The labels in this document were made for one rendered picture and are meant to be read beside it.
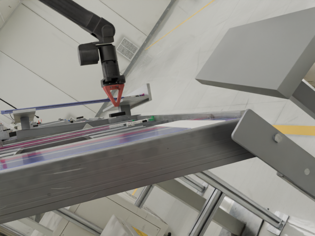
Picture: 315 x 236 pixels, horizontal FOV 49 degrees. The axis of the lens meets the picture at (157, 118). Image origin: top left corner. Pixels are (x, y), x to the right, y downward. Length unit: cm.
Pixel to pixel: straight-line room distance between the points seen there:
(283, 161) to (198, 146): 12
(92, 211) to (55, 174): 153
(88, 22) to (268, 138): 80
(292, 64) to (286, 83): 4
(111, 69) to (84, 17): 18
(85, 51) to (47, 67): 749
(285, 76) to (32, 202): 59
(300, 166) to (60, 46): 834
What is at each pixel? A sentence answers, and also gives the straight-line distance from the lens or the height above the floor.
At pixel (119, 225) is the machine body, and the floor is 62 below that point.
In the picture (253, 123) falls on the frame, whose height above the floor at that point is 74.
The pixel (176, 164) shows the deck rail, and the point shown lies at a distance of 49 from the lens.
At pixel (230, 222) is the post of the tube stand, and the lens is 161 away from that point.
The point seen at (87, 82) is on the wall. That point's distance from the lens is 864.
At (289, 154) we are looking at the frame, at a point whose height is 67.
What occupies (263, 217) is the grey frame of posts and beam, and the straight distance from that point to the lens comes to 145.
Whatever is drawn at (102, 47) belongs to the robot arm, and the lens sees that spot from 117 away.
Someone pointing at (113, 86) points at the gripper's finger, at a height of 86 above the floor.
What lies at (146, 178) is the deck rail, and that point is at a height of 82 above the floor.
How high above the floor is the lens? 97
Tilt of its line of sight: 15 degrees down
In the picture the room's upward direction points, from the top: 56 degrees counter-clockwise
